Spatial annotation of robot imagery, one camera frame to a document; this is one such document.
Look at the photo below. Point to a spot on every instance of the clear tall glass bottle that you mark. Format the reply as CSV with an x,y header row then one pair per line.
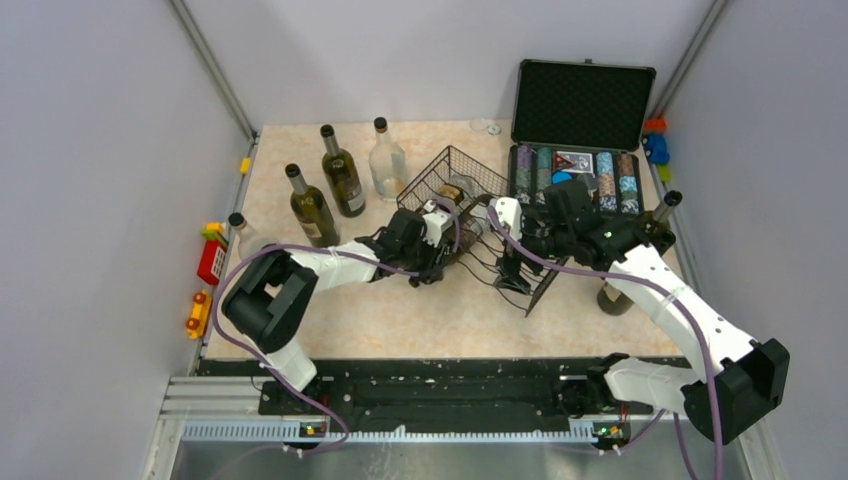
x,y
387,162

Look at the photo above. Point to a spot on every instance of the yellow toy car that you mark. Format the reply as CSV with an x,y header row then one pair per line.
x,y
196,323

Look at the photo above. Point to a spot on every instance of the green wine bottle back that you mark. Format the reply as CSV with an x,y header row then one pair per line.
x,y
342,175

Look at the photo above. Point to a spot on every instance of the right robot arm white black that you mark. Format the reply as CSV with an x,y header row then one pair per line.
x,y
732,381

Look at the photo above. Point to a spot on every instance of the red toy block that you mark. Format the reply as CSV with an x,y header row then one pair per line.
x,y
211,264

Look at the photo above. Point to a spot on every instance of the clear round bottle left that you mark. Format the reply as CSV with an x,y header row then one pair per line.
x,y
250,239

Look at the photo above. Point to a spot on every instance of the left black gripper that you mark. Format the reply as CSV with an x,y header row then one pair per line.
x,y
432,270

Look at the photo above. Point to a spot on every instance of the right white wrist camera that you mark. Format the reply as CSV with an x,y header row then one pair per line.
x,y
509,216

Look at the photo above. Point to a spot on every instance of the green wine bottle right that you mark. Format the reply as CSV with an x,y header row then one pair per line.
x,y
656,223

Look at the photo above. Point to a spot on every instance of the black wire wine rack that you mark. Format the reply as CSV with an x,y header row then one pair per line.
x,y
480,260

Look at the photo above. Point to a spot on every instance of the dark bottle right front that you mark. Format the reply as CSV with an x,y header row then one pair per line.
x,y
612,301

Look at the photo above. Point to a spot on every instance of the green wine bottle front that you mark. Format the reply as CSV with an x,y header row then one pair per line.
x,y
474,223

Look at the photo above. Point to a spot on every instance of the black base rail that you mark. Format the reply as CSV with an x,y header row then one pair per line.
x,y
460,396

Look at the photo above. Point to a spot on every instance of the green wine bottle left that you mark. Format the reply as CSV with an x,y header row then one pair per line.
x,y
311,210

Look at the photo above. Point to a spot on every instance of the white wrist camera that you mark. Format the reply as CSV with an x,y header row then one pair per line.
x,y
437,218
509,216

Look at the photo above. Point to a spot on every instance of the small clear glass lid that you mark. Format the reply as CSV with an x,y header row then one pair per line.
x,y
485,125

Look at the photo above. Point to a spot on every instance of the green wine bottle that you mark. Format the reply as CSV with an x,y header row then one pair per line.
x,y
311,210
656,223
474,223
342,175

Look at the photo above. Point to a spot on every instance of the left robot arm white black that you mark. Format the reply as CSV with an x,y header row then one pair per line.
x,y
268,301

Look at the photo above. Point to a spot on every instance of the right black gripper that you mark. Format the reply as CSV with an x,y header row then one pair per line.
x,y
509,266

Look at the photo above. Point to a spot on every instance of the black poker chip case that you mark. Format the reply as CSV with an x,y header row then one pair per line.
x,y
583,122

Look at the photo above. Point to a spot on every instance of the blue orange toy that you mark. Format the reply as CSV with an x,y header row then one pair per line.
x,y
655,147

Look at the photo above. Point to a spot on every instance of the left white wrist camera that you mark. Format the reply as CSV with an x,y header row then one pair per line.
x,y
437,218

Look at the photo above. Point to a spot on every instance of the square clear liquor bottle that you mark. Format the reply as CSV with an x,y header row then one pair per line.
x,y
460,190

